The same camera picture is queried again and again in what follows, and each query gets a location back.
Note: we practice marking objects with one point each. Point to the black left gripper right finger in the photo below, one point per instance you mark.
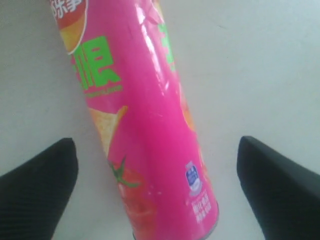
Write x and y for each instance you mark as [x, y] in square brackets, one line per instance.
[283, 195]

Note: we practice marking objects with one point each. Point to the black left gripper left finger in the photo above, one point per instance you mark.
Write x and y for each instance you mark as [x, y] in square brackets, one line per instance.
[34, 195]

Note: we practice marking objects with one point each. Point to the pink chips can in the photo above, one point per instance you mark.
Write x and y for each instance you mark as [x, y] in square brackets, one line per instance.
[121, 54]

